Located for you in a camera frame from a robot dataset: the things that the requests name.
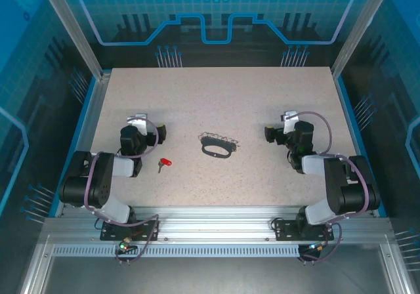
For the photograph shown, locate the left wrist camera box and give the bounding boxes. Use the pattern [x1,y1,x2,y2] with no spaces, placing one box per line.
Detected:
[126,112,148,136]

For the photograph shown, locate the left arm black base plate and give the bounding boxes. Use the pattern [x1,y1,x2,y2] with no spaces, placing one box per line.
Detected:
[100,218,161,242]

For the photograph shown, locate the slotted grey cable duct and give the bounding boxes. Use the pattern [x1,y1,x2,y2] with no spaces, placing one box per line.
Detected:
[51,245,301,259]

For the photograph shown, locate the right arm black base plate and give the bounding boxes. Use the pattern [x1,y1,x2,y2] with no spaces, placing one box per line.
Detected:
[274,220,335,242]

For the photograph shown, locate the aluminium frame post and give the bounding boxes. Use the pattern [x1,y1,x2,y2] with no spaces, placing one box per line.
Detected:
[329,0,397,80]
[36,0,112,82]

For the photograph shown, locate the aluminium mounting rail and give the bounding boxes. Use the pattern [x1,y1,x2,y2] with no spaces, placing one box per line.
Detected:
[42,205,394,245]

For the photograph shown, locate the black keyring holder with rings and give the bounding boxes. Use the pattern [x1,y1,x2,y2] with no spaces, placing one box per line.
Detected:
[198,131,242,160]

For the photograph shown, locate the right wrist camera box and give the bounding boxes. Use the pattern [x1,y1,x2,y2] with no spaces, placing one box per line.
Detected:
[280,110,299,134]

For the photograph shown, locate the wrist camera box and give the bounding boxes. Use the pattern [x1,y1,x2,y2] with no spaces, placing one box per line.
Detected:
[280,110,299,134]
[126,112,148,136]

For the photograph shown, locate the red-headed key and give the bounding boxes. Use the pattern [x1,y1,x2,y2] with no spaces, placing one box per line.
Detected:
[156,157,174,174]

